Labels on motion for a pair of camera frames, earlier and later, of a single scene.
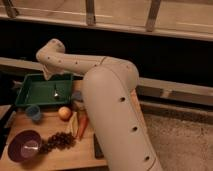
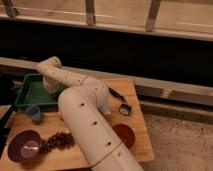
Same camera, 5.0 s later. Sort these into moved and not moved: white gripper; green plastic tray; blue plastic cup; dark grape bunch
Moved: white gripper
Not moved: green plastic tray; dark grape bunch; blue plastic cup
